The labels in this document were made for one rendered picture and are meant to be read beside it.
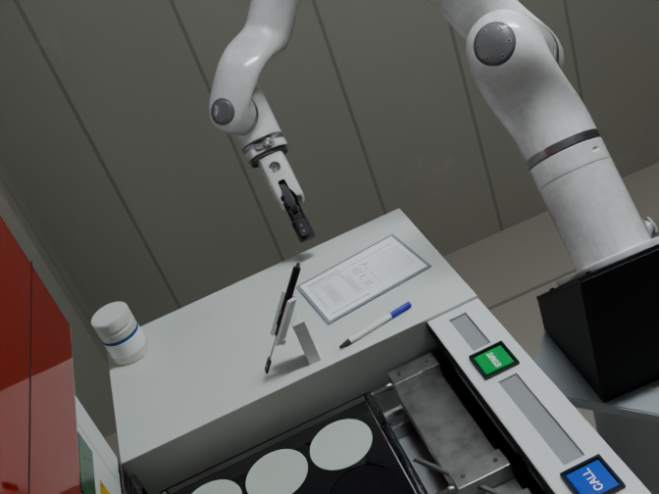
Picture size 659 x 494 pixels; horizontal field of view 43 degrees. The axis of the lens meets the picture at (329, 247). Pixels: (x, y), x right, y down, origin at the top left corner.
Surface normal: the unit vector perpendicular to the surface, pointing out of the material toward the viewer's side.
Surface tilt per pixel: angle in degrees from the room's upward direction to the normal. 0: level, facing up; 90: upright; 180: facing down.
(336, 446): 0
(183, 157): 90
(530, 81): 90
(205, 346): 0
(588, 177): 49
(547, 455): 0
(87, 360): 90
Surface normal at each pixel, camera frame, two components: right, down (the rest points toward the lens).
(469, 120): 0.25, 0.46
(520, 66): -0.09, 0.54
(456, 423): -0.31, -0.80
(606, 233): -0.26, -0.05
